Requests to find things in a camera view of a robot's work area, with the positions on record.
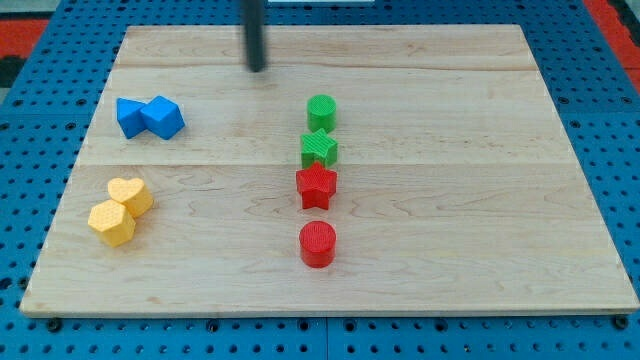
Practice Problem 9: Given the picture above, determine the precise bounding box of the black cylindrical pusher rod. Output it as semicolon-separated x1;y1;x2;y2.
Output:
241;0;267;72

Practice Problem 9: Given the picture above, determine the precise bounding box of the light wooden board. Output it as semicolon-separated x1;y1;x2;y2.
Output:
20;25;639;318

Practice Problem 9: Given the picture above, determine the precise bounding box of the blue cube block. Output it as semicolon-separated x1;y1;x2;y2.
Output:
140;96;185;140

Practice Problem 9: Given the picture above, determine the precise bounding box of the red star block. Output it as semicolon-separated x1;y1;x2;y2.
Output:
296;161;338;210

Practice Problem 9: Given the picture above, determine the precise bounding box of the blue triangle block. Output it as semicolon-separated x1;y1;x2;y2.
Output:
116;98;147;139

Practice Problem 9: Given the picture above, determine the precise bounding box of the red cylinder block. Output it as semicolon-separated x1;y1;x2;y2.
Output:
299;221;337;268

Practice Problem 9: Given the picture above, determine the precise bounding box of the yellow heart block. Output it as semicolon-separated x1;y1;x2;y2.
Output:
107;178;154;218

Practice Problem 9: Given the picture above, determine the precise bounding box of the green star block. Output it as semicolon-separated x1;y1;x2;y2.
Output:
300;128;338;169

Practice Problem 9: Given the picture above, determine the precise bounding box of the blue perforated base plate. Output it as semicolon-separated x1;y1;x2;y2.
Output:
1;1;639;359

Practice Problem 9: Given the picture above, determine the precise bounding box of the yellow hexagon block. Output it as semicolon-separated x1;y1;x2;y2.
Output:
88;200;136;247

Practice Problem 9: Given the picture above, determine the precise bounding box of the green cylinder block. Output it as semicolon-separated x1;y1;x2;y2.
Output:
306;94;337;133

